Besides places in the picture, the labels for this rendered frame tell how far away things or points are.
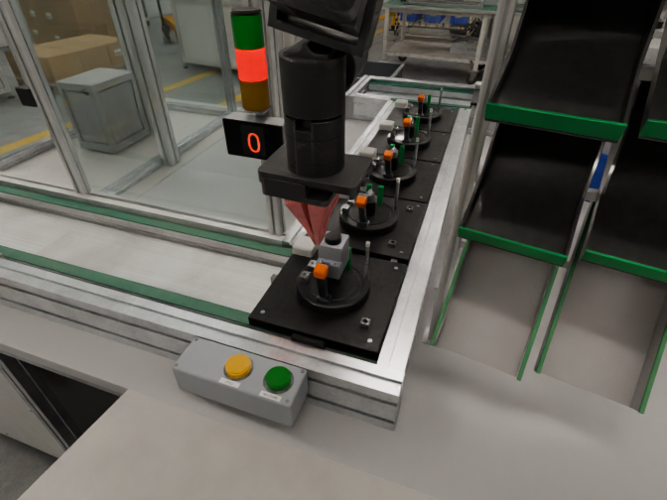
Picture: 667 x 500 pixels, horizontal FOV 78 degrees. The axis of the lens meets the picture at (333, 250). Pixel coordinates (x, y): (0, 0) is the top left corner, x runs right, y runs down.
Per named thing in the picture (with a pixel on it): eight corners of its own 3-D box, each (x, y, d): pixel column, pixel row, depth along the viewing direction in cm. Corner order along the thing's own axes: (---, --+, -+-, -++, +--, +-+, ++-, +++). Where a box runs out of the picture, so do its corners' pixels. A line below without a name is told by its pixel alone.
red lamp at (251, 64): (259, 83, 70) (256, 52, 67) (233, 80, 71) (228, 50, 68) (272, 75, 73) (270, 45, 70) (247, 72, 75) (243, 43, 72)
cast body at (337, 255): (338, 280, 73) (339, 248, 69) (316, 275, 74) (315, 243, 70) (352, 252, 79) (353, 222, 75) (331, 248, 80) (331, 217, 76)
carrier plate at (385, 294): (377, 360, 68) (378, 352, 67) (248, 324, 74) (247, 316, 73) (406, 271, 86) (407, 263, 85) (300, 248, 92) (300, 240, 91)
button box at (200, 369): (292, 428, 64) (290, 406, 60) (178, 389, 70) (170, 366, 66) (309, 391, 69) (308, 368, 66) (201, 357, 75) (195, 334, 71)
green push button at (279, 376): (285, 398, 62) (284, 390, 61) (261, 390, 64) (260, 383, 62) (296, 377, 65) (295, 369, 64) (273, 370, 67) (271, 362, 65)
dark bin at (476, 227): (562, 268, 51) (580, 236, 44) (457, 237, 56) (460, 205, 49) (607, 109, 61) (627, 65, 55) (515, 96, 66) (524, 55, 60)
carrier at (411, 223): (407, 267, 87) (415, 217, 80) (303, 244, 94) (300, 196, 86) (426, 209, 105) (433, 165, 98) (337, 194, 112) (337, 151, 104)
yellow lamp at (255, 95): (262, 112, 73) (259, 83, 70) (237, 109, 74) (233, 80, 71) (275, 103, 76) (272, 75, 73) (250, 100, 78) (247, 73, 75)
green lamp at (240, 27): (256, 51, 66) (252, 16, 64) (228, 49, 68) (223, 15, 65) (269, 45, 70) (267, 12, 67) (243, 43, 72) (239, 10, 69)
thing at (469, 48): (497, 59, 502) (500, 45, 493) (449, 55, 522) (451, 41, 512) (501, 52, 532) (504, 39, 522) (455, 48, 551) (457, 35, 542)
